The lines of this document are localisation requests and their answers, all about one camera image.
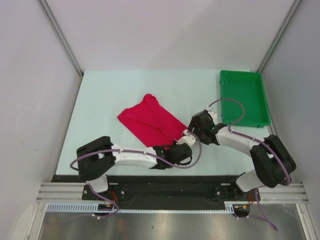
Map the aluminium corner post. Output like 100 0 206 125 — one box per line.
37 0 84 78
256 0 304 73

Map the red t-shirt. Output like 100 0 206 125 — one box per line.
117 93 187 147

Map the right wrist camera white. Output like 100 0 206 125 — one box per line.
205 106 218 119

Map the slotted cable duct grey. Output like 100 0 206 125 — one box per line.
46 202 235 214

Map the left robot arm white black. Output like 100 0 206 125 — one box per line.
70 135 196 200

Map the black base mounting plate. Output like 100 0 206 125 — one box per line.
49 174 293 204

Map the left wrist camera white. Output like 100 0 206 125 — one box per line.
175 129 197 147

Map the aluminium frame rail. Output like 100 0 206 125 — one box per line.
36 182 309 204

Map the green plastic tray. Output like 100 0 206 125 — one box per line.
220 70 271 128

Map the left aluminium corner post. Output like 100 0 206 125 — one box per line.
37 0 84 78

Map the right aluminium corner post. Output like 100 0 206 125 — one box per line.
256 0 304 73

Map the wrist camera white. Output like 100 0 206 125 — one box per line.
175 129 197 147
205 106 218 119

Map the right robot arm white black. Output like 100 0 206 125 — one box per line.
188 110 297 201

